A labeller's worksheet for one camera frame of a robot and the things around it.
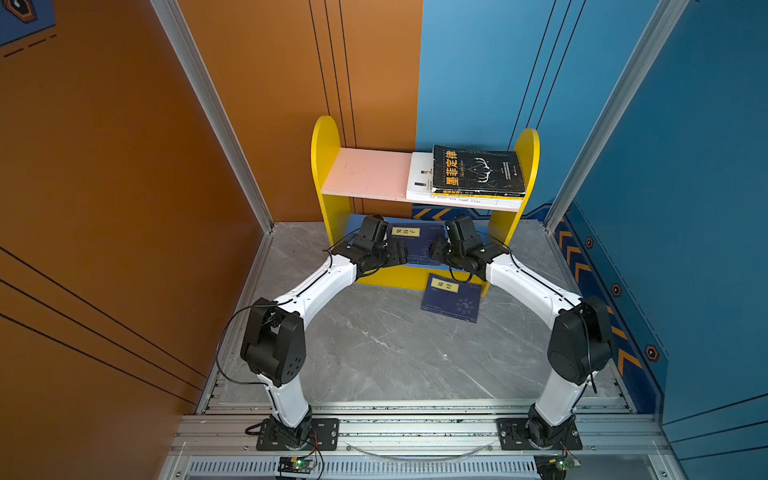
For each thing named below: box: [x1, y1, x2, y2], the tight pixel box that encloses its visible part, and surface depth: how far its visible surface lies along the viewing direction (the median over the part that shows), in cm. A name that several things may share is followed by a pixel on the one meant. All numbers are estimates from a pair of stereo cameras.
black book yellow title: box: [432, 145, 525, 192], surface depth 70 cm
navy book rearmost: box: [420, 273, 482, 323], surface depth 99 cm
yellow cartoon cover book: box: [431, 190, 527, 200], surface depth 67 cm
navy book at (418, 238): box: [388, 222, 448, 265], surface depth 96 cm
